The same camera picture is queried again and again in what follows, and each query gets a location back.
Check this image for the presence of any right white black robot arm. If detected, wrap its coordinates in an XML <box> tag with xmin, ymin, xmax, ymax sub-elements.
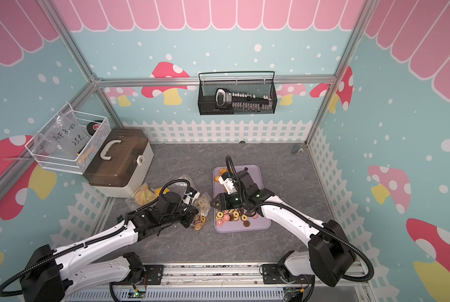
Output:
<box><xmin>211</xmin><ymin>156</ymin><xmax>375</xmax><ymax>287</ymax></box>

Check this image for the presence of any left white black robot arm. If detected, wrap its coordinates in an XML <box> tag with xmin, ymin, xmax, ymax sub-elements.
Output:
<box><xmin>0</xmin><ymin>179</ymin><xmax>200</xmax><ymax>301</ymax></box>

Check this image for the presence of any clear labelled plastic bag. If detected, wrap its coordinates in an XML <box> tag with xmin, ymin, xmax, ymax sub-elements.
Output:
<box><xmin>44</xmin><ymin>112</ymin><xmax>90</xmax><ymax>160</ymax></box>

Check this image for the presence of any lilac plastic tray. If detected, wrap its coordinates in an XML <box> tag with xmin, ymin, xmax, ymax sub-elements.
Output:
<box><xmin>213</xmin><ymin>164</ymin><xmax>272</xmax><ymax>234</ymax></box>

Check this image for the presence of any small clear object in corner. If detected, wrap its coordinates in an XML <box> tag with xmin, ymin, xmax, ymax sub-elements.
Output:
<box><xmin>291</xmin><ymin>144</ymin><xmax>304</xmax><ymax>154</ymax></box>

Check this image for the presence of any brown lidded storage box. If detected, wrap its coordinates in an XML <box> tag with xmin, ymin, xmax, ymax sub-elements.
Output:
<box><xmin>84</xmin><ymin>128</ymin><xmax>154</xmax><ymax>198</ymax></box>

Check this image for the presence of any socket wrench set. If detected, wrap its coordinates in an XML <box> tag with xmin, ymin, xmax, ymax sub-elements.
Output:
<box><xmin>214</xmin><ymin>89</ymin><xmax>274</xmax><ymax>112</ymax></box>

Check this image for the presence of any black tape roll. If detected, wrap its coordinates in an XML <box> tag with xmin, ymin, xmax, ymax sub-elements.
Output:
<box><xmin>86</xmin><ymin>120</ymin><xmax>103</xmax><ymax>136</ymax></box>

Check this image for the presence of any right wrist camera white housing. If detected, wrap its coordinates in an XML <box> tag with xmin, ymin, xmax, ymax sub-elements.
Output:
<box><xmin>219</xmin><ymin>176</ymin><xmax>237</xmax><ymax>195</ymax></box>

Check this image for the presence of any pile of small ring cookies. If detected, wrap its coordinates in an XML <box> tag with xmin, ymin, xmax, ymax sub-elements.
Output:
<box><xmin>215</xmin><ymin>209</ymin><xmax>258</xmax><ymax>228</ymax></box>

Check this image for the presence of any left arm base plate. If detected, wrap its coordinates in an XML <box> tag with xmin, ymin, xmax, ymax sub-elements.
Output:
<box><xmin>113</xmin><ymin>264</ymin><xmax>165</xmax><ymax>286</ymax></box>

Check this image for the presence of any aluminium front rail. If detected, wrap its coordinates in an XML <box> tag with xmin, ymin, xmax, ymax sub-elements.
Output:
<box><xmin>53</xmin><ymin>261</ymin><xmax>373</xmax><ymax>302</ymax></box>

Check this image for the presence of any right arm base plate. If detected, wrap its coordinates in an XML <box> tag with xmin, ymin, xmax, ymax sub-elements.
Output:
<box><xmin>259</xmin><ymin>264</ymin><xmax>314</xmax><ymax>284</ymax></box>

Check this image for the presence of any black mesh wall basket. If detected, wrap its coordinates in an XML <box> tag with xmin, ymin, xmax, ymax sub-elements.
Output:
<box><xmin>197</xmin><ymin>71</ymin><xmax>277</xmax><ymax>115</ymax></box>

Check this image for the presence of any white wire wall basket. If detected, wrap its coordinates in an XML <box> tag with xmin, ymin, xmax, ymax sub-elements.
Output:
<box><xmin>25</xmin><ymin>103</ymin><xmax>111</xmax><ymax>175</ymax></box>

